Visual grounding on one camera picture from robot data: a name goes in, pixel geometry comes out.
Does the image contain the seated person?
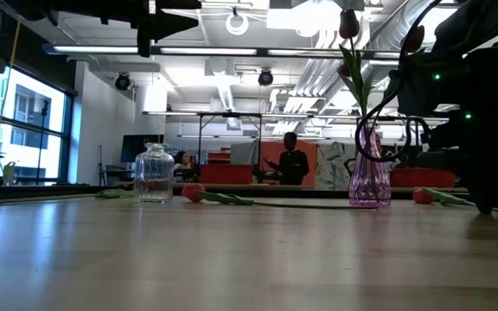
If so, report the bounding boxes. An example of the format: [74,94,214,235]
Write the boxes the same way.
[173,149,201,182]

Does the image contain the dark purple artificial tulip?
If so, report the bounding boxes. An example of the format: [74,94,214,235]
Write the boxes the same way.
[336,61,365,126]
[337,9,378,130]
[378,24,426,130]

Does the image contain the long ceiling light bar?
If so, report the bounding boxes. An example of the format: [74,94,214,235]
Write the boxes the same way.
[158,46,259,56]
[267,48,346,57]
[43,42,140,55]

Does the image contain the large window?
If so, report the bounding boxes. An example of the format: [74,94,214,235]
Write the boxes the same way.
[0,64,75,186]

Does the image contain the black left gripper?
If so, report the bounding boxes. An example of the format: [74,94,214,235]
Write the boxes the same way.
[99,0,202,59]

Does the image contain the grey panel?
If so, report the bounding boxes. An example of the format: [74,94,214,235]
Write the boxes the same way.
[230,138,260,166]

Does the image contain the black metal workbench frame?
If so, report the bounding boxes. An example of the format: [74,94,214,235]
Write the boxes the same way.
[143,110,264,174]

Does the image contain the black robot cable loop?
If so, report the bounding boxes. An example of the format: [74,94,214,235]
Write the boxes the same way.
[354,0,444,164]

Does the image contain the purple ribbed glass vase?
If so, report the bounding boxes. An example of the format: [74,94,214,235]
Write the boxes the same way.
[347,124,393,208]

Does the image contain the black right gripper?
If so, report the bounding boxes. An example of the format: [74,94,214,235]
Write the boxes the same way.
[421,116,498,215]

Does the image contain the standing person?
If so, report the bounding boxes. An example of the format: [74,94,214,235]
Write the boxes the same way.
[263,131,310,186]

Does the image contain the white ring ceiling lamp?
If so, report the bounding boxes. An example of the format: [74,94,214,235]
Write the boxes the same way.
[225,11,250,37]

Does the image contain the silver ceiling ducts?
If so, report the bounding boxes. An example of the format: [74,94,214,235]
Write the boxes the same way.
[270,0,438,130]

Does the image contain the black pole stand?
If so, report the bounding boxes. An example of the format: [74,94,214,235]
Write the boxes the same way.
[35,99,50,186]

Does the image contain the black computer monitor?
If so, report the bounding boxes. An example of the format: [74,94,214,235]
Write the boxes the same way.
[120,134,165,164]

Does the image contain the floral patterned cloth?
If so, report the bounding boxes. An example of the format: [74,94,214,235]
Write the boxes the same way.
[316,141,359,192]

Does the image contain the orange partition panel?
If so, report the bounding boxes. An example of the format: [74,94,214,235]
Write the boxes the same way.
[259,140,318,186]

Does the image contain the long red storage bin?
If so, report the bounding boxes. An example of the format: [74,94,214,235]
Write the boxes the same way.
[388,168,457,188]

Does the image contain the clear ribbed glass jar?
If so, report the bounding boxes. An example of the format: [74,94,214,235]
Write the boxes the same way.
[133,142,176,205]

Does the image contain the red artificial tulip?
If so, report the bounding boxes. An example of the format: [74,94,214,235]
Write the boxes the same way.
[412,187,498,217]
[181,182,380,211]

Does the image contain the wide red storage bin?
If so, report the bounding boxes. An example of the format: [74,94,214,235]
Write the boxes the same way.
[200,163,254,186]

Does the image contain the small red storage bin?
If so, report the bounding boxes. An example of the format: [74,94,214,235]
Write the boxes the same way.
[207,150,232,165]

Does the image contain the black table frame rail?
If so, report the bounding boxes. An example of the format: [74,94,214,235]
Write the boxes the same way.
[0,184,470,200]

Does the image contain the black ceiling spotlight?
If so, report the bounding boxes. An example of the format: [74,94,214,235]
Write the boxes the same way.
[113,72,132,92]
[257,67,275,87]

